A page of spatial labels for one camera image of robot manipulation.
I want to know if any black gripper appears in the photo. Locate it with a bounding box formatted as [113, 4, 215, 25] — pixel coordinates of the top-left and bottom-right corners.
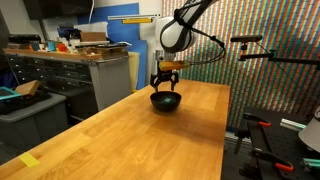
[149, 68, 180, 94]

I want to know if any black bowl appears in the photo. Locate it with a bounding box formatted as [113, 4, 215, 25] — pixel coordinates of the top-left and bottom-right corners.
[149, 91, 183, 113]

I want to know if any brown wooden block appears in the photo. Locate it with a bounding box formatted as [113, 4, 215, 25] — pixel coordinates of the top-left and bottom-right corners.
[14, 79, 42, 96]

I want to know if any cream foam board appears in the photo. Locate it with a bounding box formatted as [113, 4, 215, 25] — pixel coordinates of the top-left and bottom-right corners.
[127, 51, 142, 92]

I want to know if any white pegboard panel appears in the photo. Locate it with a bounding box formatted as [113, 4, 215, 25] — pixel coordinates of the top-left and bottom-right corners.
[88, 55, 133, 112]

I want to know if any blue board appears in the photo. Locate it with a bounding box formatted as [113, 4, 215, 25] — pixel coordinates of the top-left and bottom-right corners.
[77, 2, 149, 91]

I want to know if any yellow spirit level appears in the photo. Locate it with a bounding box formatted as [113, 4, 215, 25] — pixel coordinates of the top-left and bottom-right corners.
[121, 17, 154, 25]

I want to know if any brown cardboard box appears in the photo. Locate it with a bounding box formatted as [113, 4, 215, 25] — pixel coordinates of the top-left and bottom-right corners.
[79, 31, 108, 43]

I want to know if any black tripod leg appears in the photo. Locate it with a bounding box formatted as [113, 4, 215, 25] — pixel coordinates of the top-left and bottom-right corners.
[232, 127, 252, 156]

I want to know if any small orange item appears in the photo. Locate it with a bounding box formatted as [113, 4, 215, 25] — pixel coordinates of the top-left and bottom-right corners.
[55, 42, 68, 53]

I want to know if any grey drawer cabinet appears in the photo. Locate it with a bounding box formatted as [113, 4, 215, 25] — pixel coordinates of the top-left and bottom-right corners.
[4, 54, 101, 121]

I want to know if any wooden workbench top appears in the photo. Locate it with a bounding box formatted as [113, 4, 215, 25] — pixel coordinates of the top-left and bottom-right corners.
[2, 47, 129, 63]

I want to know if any small blue cup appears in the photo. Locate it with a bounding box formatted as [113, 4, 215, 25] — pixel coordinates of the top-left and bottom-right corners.
[46, 40, 57, 52]

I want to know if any black perforated side table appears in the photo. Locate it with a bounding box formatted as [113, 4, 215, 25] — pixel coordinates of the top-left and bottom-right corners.
[242, 105, 320, 180]

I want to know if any aluminium extrusion bar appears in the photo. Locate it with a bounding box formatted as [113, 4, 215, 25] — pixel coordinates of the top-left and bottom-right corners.
[279, 117, 308, 132]

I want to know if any grey storage bin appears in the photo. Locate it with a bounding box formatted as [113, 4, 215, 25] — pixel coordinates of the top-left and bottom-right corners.
[0, 92, 68, 151]

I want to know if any black box device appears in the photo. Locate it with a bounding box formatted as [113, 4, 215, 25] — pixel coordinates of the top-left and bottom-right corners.
[7, 33, 42, 44]

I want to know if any white cone lamp shade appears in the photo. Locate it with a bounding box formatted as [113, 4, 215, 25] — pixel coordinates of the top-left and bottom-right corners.
[297, 105, 320, 153]

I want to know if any teal flat tray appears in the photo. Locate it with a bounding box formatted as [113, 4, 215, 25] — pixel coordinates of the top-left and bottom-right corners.
[0, 85, 22, 101]

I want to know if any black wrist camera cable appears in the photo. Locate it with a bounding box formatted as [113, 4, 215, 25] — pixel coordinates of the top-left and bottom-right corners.
[176, 14, 227, 66]

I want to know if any black camera on stand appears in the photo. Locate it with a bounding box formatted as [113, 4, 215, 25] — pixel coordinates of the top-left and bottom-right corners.
[230, 34, 264, 44]

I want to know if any black clamp with orange handle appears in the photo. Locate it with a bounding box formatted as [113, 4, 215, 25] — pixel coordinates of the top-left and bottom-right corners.
[249, 147, 295, 173]
[242, 112, 272, 128]

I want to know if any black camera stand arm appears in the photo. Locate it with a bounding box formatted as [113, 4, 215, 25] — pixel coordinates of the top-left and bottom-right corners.
[237, 42, 320, 70]

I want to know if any thin black camera cable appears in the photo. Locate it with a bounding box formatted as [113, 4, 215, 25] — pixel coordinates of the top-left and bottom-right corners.
[256, 41, 318, 103]

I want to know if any black wall monitor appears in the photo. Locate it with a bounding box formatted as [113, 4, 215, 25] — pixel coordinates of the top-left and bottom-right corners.
[22, 0, 95, 20]

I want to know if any teal handled tool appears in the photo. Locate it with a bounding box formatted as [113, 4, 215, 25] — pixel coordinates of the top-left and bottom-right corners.
[302, 157, 320, 169]

